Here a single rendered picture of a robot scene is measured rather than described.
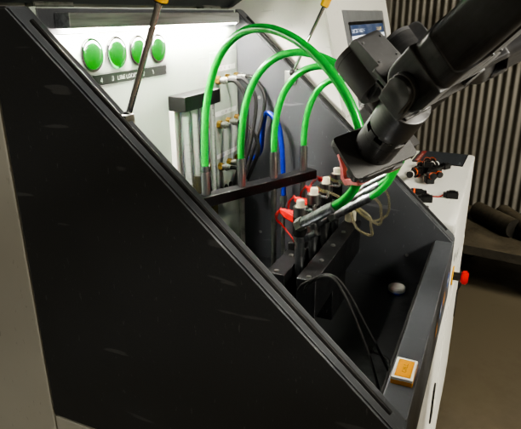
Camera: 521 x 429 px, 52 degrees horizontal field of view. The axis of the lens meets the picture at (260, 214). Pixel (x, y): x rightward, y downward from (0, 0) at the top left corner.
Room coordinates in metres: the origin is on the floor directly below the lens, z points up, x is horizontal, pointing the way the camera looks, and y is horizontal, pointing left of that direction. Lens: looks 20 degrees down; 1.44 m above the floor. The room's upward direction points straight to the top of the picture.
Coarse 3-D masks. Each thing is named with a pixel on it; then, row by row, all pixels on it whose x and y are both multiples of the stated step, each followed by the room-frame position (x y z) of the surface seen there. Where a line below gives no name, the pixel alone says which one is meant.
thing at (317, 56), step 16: (240, 32) 0.93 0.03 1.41; (272, 32) 0.87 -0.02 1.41; (288, 32) 0.85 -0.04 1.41; (224, 48) 0.96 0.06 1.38; (304, 48) 0.82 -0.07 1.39; (320, 64) 0.80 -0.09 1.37; (208, 80) 0.99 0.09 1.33; (336, 80) 0.78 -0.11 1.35; (208, 96) 1.00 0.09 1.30; (208, 112) 1.01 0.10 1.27; (352, 112) 0.75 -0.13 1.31; (208, 128) 1.01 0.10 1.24; (208, 144) 1.02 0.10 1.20; (208, 160) 1.02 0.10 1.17; (352, 192) 0.75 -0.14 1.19; (336, 208) 0.77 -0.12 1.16
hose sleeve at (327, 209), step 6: (324, 204) 0.80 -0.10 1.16; (330, 204) 0.78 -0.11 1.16; (318, 210) 0.79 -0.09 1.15; (324, 210) 0.78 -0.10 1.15; (330, 210) 0.78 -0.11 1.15; (336, 210) 0.78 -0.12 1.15; (306, 216) 0.81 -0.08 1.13; (312, 216) 0.80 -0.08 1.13; (318, 216) 0.79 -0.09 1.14; (324, 216) 0.79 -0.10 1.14; (300, 222) 0.82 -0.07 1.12; (306, 222) 0.81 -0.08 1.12; (312, 222) 0.81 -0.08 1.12
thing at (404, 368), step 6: (402, 360) 0.66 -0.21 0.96; (408, 360) 0.66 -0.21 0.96; (402, 366) 0.64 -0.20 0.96; (408, 366) 0.64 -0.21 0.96; (396, 372) 0.63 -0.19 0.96; (402, 372) 0.63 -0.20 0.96; (408, 372) 0.63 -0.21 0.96; (408, 378) 0.62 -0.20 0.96; (414, 378) 0.63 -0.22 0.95; (402, 384) 0.62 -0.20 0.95; (408, 384) 0.61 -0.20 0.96
